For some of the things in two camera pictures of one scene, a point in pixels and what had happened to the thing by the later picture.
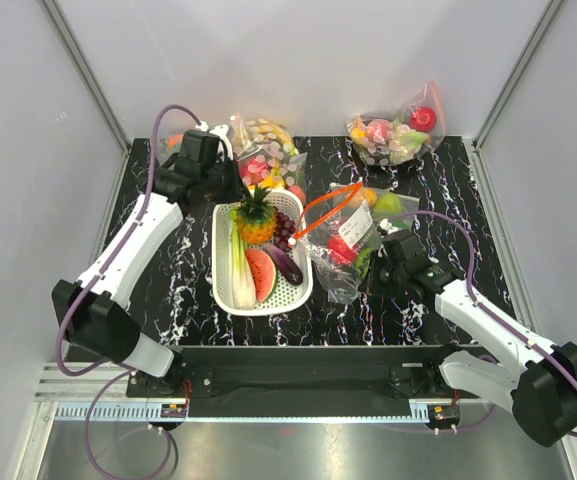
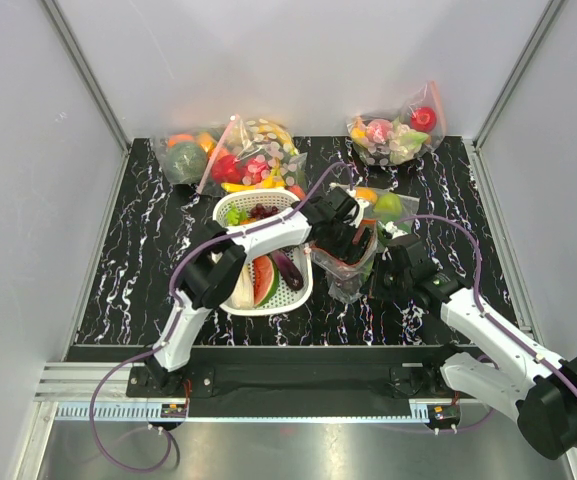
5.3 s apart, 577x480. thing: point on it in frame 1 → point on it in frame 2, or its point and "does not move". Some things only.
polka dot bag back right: x=401 y=140 does not move
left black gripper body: x=222 y=181 → x=338 y=241
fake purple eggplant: x=285 y=264 does not move
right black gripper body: x=384 y=280 does not move
